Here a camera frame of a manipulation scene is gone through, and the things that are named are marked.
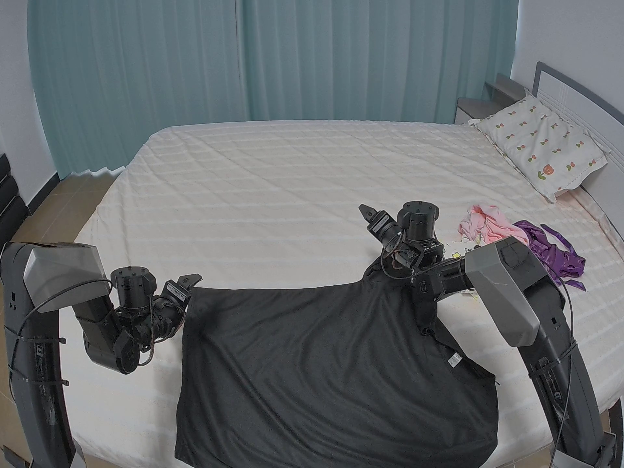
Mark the white printed pillow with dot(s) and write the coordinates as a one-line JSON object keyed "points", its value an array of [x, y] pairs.
{"points": [[536, 144]]}

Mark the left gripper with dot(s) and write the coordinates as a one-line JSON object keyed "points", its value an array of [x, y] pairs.
{"points": [[170, 315]]}

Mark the grey bedside table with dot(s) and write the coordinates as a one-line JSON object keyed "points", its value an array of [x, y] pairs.
{"points": [[470, 107]]}

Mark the black chest of drawers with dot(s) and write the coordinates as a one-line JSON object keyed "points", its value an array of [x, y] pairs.
{"points": [[9, 203]]}

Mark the blue-green curtain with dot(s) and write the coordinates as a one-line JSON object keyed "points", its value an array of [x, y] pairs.
{"points": [[136, 66], [380, 42]]}

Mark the white printed garment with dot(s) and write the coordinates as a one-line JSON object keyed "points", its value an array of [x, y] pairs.
{"points": [[458, 250]]}

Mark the bed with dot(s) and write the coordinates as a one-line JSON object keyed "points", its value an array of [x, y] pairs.
{"points": [[268, 188]]}

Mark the black T-shirt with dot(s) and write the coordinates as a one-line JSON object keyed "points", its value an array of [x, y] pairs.
{"points": [[317, 368]]}

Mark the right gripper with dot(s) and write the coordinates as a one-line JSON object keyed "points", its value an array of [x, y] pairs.
{"points": [[387, 229]]}

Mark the pink garment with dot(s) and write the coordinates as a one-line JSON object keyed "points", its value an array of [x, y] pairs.
{"points": [[492, 224]]}

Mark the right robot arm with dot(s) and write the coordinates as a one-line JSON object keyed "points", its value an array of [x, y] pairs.
{"points": [[507, 290]]}

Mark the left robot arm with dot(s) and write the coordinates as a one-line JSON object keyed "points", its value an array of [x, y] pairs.
{"points": [[39, 359]]}

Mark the purple satin garment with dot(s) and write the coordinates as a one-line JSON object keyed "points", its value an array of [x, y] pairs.
{"points": [[555, 256]]}

